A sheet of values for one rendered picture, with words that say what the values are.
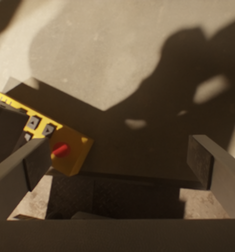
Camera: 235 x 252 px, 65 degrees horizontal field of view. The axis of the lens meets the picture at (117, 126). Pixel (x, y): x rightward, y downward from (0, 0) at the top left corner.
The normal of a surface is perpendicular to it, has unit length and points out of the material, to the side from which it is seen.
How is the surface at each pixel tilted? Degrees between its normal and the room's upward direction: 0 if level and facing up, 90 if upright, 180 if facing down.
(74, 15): 0
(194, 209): 0
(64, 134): 0
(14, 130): 90
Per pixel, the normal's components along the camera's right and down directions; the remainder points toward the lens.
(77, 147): -0.14, -0.12
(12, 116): 0.88, 0.43
